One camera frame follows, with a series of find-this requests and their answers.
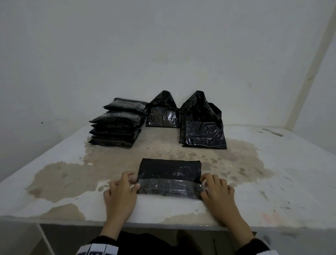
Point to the person's left hand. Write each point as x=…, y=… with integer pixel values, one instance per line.
x=120, y=199

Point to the person's left middle finger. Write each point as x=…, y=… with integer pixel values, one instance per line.
x=115, y=184

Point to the person's black clothing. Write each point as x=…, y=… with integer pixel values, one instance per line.
x=168, y=244

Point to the black plastic mailer packet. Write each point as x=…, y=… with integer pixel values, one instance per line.
x=170, y=173

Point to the person's right middle finger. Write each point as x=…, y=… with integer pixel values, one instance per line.
x=221, y=182

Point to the person's left forearm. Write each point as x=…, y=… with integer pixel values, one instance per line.
x=107, y=236

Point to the person's left thumb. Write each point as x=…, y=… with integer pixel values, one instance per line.
x=135, y=188

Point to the stack of sealed black packets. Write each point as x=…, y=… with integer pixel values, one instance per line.
x=118, y=126

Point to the person's right forearm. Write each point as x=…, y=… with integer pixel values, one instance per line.
x=244, y=236

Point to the white table leg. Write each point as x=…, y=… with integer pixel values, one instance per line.
x=43, y=240

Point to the open black plastic bag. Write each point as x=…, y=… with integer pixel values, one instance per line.
x=162, y=115
x=203, y=132
x=195, y=103

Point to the person's right thumb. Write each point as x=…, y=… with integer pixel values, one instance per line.
x=204, y=195

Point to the person's right hand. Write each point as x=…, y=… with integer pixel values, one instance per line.
x=219, y=201

